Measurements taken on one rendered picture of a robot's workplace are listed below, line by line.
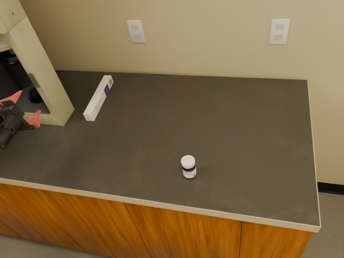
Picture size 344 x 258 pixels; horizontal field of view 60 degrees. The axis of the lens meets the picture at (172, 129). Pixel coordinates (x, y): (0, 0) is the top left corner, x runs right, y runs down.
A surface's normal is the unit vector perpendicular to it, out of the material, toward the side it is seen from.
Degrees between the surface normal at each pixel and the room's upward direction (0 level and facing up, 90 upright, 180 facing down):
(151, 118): 0
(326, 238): 0
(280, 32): 90
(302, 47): 90
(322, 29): 90
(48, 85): 90
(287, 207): 0
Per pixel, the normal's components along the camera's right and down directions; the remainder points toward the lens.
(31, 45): 0.96, 0.08
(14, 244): -0.13, -0.67
